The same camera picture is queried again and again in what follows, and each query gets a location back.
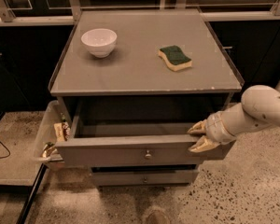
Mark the grey drawer cabinet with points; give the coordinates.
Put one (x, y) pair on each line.
(133, 81)

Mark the white ceramic bowl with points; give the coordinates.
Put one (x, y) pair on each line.
(99, 42)

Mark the grey bottom drawer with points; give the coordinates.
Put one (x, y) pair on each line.
(168, 177)

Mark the snack packet in bin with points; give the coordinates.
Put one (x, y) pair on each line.
(62, 131)

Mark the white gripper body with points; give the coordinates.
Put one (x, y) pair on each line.
(216, 129)

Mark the metal railing frame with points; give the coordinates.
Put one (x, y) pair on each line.
(37, 16)

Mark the grey top drawer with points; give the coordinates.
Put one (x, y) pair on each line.
(118, 142)

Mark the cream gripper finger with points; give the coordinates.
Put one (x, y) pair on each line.
(198, 128)
(203, 144)

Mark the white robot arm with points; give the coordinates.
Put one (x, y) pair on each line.
(259, 109)

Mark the grey drawer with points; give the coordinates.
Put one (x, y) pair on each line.
(118, 142)
(168, 177)

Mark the green yellow sponge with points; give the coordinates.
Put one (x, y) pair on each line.
(174, 58)

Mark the dark shiny snack wrapper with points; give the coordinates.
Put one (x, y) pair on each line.
(48, 149)

